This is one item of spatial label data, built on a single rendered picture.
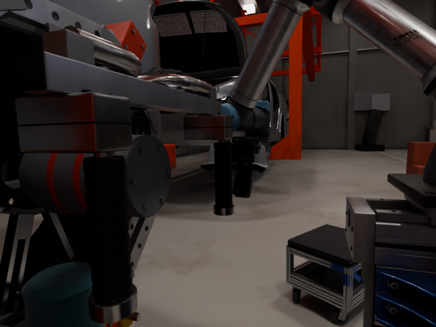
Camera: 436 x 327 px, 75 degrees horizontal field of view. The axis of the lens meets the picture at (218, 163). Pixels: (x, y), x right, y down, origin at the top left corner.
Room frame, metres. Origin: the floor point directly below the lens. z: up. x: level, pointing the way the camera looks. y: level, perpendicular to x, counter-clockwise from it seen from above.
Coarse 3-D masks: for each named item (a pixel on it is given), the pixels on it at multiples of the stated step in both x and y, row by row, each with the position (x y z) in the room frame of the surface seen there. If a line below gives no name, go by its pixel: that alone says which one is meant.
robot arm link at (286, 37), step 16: (288, 0) 0.66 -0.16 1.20; (304, 0) 0.66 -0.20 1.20; (272, 16) 0.69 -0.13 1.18; (288, 16) 0.68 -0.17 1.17; (272, 32) 0.69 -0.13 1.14; (288, 32) 0.70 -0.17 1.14; (256, 48) 0.72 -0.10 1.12; (272, 48) 0.70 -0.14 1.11; (256, 64) 0.72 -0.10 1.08; (272, 64) 0.72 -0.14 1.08; (240, 80) 0.75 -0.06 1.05; (256, 80) 0.73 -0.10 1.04; (240, 96) 0.75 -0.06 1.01; (256, 96) 0.75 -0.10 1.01; (224, 112) 0.76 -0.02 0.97; (240, 112) 0.76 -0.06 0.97; (240, 128) 0.79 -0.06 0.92
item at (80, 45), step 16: (48, 32) 0.25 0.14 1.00; (64, 32) 0.25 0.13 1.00; (80, 32) 0.26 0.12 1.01; (48, 48) 0.25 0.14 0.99; (64, 48) 0.25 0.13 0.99; (80, 48) 0.26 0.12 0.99; (96, 48) 0.28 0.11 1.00; (112, 48) 0.30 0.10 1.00; (112, 64) 0.31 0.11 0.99; (128, 64) 0.33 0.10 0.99
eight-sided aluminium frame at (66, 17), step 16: (0, 0) 0.38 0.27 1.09; (16, 0) 0.41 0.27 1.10; (32, 0) 0.43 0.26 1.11; (48, 0) 0.46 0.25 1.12; (0, 16) 0.39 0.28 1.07; (16, 16) 0.41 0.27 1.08; (32, 16) 0.43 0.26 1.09; (48, 16) 0.45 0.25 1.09; (64, 16) 0.48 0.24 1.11; (80, 16) 0.52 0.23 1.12; (32, 32) 0.48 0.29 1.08; (96, 32) 0.56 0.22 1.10; (112, 32) 0.59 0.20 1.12; (96, 64) 0.61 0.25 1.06; (144, 112) 0.69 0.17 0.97; (144, 128) 0.71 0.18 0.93; (144, 224) 0.66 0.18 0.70; (144, 240) 0.66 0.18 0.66
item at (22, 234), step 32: (0, 32) 0.48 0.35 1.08; (0, 64) 0.65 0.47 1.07; (0, 96) 0.48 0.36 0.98; (0, 128) 0.48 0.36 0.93; (0, 160) 0.51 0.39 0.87; (0, 192) 0.50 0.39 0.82; (32, 224) 0.51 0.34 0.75; (64, 224) 0.72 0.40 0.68; (32, 256) 0.65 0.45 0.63; (64, 256) 0.58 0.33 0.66; (0, 288) 0.46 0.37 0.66; (0, 320) 0.43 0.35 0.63
